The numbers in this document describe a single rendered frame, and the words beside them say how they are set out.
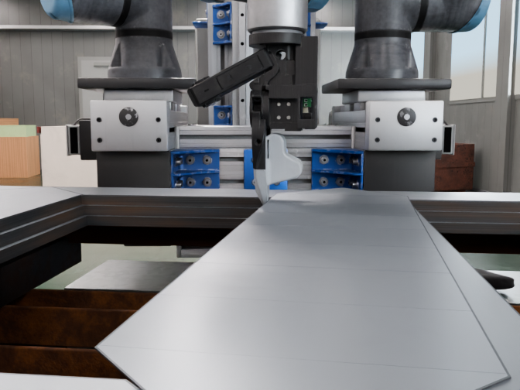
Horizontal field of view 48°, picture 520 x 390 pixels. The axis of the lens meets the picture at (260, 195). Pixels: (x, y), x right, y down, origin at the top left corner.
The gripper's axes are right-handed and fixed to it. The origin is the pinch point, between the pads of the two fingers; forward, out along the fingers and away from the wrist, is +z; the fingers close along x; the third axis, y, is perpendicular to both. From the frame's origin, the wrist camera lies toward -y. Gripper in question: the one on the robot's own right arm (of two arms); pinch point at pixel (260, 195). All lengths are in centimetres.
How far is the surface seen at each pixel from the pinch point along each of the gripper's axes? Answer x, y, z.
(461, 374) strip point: -51, 14, 1
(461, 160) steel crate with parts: 647, 166, 39
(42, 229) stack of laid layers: -9.8, -24.7, 3.3
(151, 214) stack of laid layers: 2.3, -15.2, 3.3
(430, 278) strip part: -36.1, 15.5, 0.6
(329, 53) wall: 1107, 6, -138
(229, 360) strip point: -51, 5, 1
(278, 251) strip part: -29.3, 4.9, 0.6
